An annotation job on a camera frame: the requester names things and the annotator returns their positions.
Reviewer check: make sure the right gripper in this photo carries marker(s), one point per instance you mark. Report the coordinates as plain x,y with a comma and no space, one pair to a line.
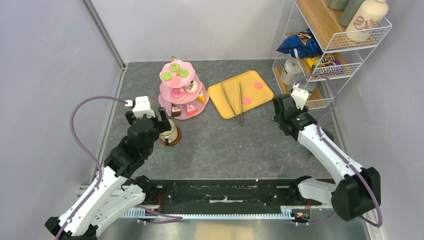
305,110

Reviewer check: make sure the yellow cake slice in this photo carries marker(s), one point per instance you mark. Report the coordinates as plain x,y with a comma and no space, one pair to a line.
201,97

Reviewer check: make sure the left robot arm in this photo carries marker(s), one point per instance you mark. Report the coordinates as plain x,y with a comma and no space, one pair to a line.
93,213

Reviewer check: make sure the yellow serving tray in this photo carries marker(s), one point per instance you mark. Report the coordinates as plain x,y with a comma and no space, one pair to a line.
247,79

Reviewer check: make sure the pink three-tier cake stand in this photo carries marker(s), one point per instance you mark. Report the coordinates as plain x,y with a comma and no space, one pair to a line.
165,88

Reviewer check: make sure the pink macaron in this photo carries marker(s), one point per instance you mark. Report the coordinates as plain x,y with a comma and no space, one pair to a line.
258,85
175,80
246,100

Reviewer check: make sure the yellow candy bag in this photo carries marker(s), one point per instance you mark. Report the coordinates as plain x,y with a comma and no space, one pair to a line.
326,63

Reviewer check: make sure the beige mug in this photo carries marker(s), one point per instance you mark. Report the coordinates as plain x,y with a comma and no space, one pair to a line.
169,132

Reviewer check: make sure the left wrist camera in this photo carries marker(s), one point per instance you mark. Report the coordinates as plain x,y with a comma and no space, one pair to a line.
141,107

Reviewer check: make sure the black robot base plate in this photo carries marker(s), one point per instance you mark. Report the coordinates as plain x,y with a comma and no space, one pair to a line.
224,196

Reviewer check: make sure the grey jar lower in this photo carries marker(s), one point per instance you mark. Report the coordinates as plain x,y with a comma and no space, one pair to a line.
302,82

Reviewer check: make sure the white jar upper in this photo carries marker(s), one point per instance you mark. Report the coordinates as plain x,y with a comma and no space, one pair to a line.
290,69

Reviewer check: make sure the red strawberry cake slice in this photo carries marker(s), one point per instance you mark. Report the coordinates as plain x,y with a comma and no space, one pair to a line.
191,110

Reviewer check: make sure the cream labelled bottle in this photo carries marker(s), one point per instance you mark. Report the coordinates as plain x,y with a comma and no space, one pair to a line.
367,17

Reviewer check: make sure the white chocolate-drizzle donut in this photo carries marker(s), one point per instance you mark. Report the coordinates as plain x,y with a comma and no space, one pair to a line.
192,87

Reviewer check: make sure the metal serving tongs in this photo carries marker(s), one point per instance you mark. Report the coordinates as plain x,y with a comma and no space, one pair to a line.
239,118

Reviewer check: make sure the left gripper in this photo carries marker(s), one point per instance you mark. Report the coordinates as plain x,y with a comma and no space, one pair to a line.
165,125

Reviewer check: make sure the pink frosted donut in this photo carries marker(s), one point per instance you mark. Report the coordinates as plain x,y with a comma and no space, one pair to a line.
178,94

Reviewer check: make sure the grey-green bottle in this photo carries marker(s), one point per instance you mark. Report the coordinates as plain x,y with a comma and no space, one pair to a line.
349,12

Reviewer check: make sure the chocolate cake slice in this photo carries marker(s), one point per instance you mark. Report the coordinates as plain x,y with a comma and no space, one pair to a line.
175,111

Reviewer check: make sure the blue snack bag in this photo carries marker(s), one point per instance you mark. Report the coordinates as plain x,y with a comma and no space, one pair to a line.
302,44

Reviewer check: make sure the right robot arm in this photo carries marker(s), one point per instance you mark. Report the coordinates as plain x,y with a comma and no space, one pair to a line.
355,191

